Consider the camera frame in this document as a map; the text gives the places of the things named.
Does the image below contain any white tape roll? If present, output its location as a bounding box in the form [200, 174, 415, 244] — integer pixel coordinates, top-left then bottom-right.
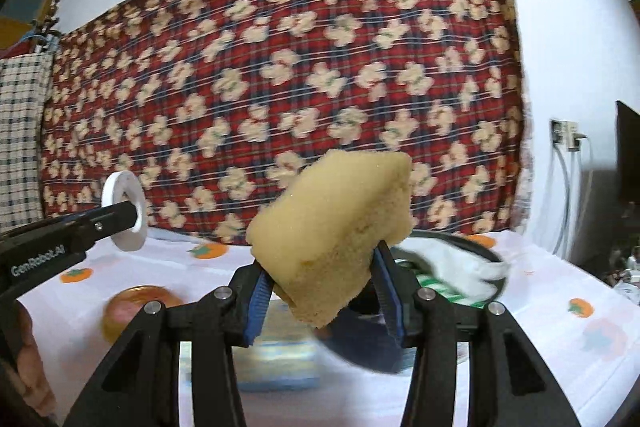
[101, 170, 149, 253]

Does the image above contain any white glove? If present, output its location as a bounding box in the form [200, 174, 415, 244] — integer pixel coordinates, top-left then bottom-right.
[392, 237, 510, 303]

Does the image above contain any green striped sock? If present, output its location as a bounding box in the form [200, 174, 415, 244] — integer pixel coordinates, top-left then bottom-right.
[396, 259, 486, 309]

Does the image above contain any yellow sponge block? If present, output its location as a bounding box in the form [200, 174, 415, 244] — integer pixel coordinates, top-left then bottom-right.
[246, 150, 412, 329]

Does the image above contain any person left hand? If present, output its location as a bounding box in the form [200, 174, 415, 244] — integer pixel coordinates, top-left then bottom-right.
[6, 301, 56, 418]

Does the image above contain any yellow round lid container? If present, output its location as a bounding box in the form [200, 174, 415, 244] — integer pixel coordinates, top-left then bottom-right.
[101, 285, 183, 345]

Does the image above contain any white fruit print tablecloth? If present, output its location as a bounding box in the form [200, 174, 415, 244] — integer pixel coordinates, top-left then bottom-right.
[22, 232, 639, 426]

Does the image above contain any round metal tin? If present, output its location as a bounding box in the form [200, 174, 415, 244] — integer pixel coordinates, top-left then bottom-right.
[314, 230, 509, 375]

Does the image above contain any yellow tissue pack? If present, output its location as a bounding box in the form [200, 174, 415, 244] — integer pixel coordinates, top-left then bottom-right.
[233, 299, 320, 392]

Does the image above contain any checkered hanging cloth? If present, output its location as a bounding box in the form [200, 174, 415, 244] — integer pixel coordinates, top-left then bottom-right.
[0, 53, 52, 232]

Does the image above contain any dark television screen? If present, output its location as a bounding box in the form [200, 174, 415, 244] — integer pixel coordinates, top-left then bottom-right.
[574, 101, 639, 281]

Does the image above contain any red plaid bear blanket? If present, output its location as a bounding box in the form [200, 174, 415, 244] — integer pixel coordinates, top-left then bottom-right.
[40, 0, 524, 244]

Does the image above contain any black power cable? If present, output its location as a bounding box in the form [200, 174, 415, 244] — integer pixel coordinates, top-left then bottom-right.
[552, 141, 574, 256]

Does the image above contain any white power cable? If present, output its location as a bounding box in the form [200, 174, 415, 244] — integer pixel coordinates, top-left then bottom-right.
[566, 135, 594, 258]

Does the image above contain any wall power socket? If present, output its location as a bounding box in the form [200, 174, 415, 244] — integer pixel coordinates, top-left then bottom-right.
[550, 119, 587, 153]

